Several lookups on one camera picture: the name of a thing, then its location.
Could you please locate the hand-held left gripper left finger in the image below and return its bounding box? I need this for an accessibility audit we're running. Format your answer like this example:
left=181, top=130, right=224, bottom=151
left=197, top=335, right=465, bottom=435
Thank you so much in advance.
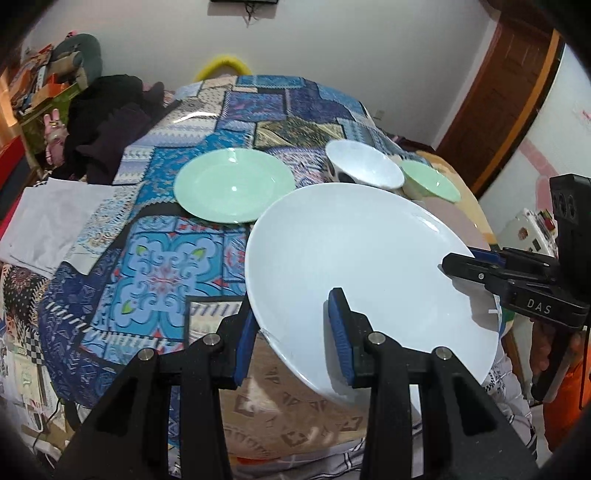
left=46, top=302, right=262, bottom=480

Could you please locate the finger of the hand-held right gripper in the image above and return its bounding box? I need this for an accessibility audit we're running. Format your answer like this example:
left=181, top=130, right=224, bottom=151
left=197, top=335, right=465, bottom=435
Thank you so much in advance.
left=468, top=247, right=559, bottom=278
left=442, top=253, right=513, bottom=296

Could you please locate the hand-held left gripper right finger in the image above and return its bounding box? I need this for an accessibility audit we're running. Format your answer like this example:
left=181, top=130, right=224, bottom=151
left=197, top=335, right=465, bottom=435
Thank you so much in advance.
left=328, top=287, right=541, bottom=480

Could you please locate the large white plate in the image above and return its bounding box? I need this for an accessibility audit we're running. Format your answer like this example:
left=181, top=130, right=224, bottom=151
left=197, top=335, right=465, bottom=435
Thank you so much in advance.
left=245, top=184, right=502, bottom=409

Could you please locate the green bowl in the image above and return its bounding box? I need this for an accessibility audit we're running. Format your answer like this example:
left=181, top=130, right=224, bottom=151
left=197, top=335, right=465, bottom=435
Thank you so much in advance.
left=400, top=159, right=461, bottom=204

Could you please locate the white bowl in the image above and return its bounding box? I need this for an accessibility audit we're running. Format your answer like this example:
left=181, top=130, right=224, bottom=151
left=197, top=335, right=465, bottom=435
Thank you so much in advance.
left=326, top=140, right=405, bottom=189

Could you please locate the green plate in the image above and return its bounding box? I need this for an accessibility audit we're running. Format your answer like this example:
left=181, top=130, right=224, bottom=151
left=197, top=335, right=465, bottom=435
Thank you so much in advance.
left=174, top=148, right=296, bottom=224

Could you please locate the person's right hand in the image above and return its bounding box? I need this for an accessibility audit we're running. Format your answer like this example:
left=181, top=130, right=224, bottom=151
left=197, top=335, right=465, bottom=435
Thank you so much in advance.
left=530, top=318, right=586, bottom=384

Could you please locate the white box with stickers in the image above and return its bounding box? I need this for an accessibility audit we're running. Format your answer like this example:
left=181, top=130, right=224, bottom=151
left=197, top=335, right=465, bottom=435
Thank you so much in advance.
left=501, top=208, right=559, bottom=257

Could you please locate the blue patchwork blanket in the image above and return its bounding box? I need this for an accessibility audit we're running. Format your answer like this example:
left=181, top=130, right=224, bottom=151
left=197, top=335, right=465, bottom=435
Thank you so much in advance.
left=37, top=74, right=532, bottom=480

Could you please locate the brown wooden door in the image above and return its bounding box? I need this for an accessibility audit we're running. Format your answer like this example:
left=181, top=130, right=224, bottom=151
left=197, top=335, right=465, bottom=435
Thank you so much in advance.
left=436, top=18, right=566, bottom=197

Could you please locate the white cloth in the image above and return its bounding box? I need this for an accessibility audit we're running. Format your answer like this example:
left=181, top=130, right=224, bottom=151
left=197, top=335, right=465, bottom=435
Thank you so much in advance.
left=0, top=178, right=123, bottom=278

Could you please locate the black clothing pile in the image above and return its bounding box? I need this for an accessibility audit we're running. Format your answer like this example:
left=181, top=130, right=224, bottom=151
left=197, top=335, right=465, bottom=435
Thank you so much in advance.
left=62, top=75, right=167, bottom=185

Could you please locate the pink rabbit toy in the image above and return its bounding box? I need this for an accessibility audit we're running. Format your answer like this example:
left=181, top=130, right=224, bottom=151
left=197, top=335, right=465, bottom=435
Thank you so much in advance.
left=44, top=111, right=70, bottom=167

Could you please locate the red box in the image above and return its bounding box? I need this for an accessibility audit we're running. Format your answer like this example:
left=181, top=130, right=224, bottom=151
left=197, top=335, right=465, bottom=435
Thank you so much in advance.
left=0, top=136, right=24, bottom=190

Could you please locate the stack of colourful boxes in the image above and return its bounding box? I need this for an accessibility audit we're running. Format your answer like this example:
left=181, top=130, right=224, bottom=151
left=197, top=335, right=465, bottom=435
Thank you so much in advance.
left=9, top=44, right=65, bottom=116

